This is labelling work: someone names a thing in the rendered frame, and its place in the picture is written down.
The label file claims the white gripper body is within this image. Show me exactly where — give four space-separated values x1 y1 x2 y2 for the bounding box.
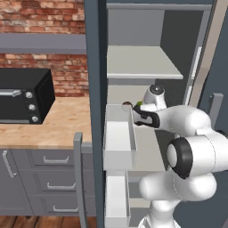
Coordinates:
134 115 149 126

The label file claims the grey fridge door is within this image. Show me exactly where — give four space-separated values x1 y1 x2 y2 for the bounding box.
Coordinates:
84 0 109 228
183 0 228 228

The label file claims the grey cupboard door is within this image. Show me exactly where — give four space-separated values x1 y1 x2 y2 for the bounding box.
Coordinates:
0 149 35 216

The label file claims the large white fridge bin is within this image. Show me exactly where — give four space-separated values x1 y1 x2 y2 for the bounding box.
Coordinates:
102 103 139 172

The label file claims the white fridge shelf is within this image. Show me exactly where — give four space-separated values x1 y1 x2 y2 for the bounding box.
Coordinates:
106 45 184 80

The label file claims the small white fridge bin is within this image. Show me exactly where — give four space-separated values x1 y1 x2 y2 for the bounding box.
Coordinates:
104 170 132 228

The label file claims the grey fridge cabinet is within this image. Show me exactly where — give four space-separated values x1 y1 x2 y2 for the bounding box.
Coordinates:
105 0 216 228

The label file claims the black toaster oven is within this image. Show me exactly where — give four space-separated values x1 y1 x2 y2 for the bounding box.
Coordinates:
0 68 56 126

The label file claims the grey drawer front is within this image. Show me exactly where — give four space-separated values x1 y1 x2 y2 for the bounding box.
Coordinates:
11 148 94 171
27 193 98 217
19 168 96 196

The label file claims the grey fridge door handle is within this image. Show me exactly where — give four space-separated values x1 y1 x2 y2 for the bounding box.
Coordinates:
73 132 94 228
208 93 224 131

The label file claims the silver drawer handle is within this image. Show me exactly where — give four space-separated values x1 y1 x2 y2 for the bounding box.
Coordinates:
53 204 80 214
46 182 77 191
43 155 70 165

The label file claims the grey wall shelf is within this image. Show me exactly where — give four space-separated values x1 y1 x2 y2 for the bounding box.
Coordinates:
0 32 87 55

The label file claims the silver toaster oven handle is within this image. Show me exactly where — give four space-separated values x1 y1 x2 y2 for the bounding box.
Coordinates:
0 88 22 99

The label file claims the silver cupboard door handle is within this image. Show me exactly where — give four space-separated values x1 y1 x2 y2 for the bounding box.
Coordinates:
2 150 18 179

